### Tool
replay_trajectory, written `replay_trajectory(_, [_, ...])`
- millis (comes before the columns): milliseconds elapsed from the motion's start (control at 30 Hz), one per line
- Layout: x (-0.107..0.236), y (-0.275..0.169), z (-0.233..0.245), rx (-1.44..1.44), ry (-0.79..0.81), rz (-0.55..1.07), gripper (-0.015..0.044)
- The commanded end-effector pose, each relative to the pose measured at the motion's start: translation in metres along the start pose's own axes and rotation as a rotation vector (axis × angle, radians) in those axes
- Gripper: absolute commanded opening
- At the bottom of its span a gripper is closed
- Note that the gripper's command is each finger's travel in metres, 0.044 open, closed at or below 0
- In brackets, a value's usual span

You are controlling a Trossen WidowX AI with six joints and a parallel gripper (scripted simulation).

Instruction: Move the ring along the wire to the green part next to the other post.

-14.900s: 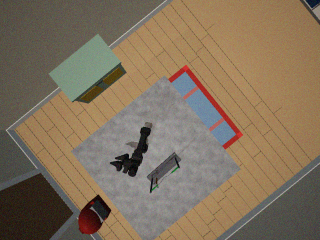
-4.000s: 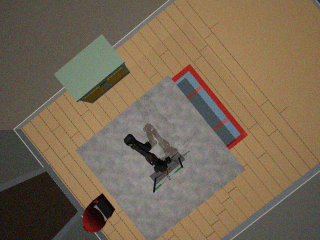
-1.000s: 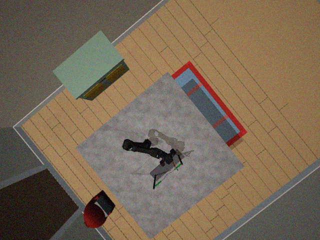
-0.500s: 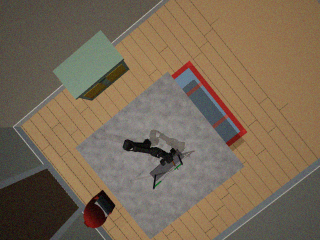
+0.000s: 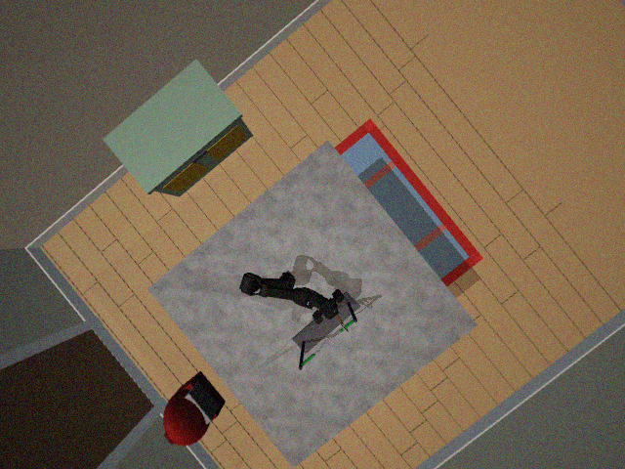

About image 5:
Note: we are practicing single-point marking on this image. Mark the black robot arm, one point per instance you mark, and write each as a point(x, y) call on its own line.
point(283, 288)

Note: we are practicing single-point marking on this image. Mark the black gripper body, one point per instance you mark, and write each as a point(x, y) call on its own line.
point(337, 296)

